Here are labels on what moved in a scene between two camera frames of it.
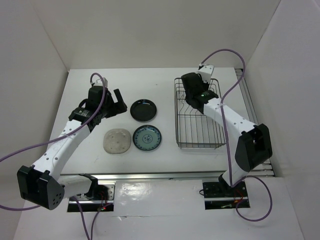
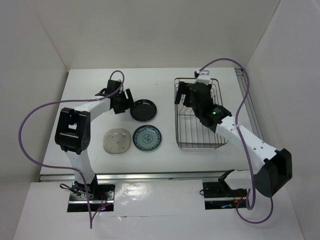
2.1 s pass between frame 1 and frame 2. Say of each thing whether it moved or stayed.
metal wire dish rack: stayed
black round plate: stayed
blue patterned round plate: stayed
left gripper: moved
